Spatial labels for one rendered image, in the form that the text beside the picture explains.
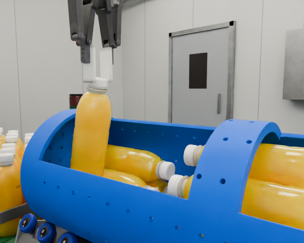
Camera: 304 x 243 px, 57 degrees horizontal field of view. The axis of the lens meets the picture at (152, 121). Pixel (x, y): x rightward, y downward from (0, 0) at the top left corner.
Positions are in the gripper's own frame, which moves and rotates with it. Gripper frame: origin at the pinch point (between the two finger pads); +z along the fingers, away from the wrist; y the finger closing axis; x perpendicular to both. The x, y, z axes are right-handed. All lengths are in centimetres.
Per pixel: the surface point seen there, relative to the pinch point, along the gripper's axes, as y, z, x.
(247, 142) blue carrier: -1.7, 11.8, -30.6
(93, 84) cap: -1.8, 3.8, -0.5
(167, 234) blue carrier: -9.2, 24.1, -22.6
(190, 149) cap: 4.7, 15.5, -18.4
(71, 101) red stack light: 38, 10, 58
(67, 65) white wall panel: 283, -35, 386
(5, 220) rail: -7.3, 37.3, 27.0
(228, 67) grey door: 355, -24, 112
